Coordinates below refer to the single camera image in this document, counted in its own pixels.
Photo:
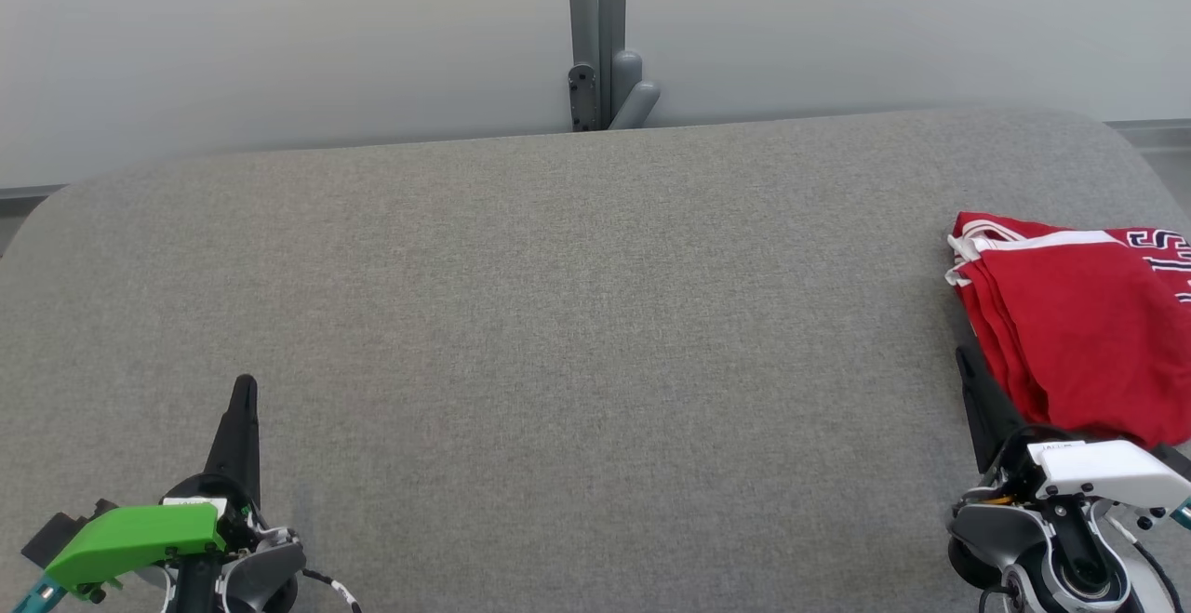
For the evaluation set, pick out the grey metal partition post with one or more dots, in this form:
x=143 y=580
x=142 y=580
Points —
x=595 y=18

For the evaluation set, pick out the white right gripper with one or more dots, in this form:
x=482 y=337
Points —
x=1107 y=473

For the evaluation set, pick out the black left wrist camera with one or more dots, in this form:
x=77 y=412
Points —
x=56 y=529

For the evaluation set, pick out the red jersey with dark lettering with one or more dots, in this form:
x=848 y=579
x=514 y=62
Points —
x=1023 y=230

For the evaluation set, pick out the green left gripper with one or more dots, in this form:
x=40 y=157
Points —
x=130 y=539

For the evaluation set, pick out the red white-trimmed shorts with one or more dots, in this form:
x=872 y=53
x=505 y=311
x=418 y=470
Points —
x=1089 y=343

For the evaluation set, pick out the grey fabric sofa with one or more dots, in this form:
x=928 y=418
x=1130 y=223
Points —
x=558 y=315

